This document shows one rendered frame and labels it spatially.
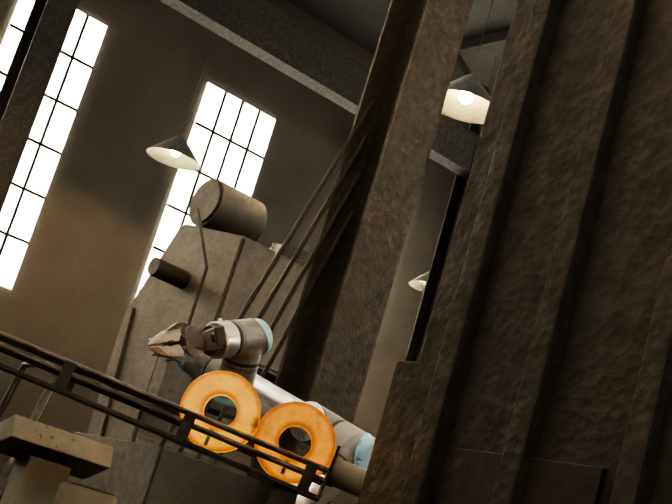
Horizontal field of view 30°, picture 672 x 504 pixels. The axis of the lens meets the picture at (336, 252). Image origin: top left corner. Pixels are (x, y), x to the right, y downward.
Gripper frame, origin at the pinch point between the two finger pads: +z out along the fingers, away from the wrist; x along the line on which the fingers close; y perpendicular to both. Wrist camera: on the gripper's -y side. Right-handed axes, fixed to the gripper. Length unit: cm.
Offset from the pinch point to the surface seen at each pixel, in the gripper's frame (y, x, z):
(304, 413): -50, -20, 10
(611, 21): -120, 37, -3
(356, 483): -57, -34, 6
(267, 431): -45, -22, 15
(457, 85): 308, 208, -627
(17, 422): 6.5, -12.6, 34.3
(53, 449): 5.0, -19.2, 27.5
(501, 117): -96, 26, -2
